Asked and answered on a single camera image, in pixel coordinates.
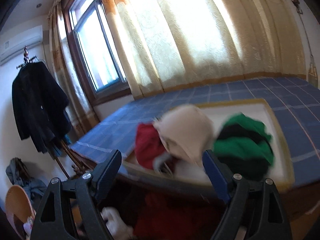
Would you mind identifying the white dotted underwear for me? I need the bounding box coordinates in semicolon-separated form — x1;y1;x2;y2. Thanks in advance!
101;207;133;240

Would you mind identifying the green black underwear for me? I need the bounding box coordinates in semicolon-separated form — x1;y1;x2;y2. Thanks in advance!
212;113;274;181

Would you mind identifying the red garment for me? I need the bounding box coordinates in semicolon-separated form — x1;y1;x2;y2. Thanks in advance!
133;193;215;239

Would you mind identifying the red underwear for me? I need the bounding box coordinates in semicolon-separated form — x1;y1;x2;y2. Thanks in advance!
135;123;177;173

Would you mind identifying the cream bra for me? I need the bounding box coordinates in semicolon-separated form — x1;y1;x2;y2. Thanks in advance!
153;104;214;167

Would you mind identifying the wooden coat rack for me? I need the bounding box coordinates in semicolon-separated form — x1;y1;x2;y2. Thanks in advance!
16;45;89;181

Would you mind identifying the orange woven chair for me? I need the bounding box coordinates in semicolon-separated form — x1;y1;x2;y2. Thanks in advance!
5;185;36;239

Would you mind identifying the grey clothes pile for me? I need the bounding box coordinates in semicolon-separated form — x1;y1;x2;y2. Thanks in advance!
5;158;47;203

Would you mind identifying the yellow foam tray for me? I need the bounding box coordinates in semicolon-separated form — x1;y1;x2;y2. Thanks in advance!
122;99;295;195

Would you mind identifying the left side curtain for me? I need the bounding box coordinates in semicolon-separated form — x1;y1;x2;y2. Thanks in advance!
48;0;99;138

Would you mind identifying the dark blue hanging coat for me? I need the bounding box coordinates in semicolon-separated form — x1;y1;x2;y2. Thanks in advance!
11;61;73;155

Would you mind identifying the blue checked table cloth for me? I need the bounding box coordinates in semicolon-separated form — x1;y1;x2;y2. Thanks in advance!
71;77;319;186

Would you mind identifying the brown framed window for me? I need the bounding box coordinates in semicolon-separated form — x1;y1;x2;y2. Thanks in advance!
61;0;131;106

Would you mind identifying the curtain tieback tassel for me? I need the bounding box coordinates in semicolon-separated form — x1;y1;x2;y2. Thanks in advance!
291;0;318;88

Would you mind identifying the white air conditioner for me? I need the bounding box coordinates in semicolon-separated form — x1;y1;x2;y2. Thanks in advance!
1;25;43;65

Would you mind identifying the cream patterned curtain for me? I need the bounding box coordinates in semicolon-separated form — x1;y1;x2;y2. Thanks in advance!
102;0;306;99

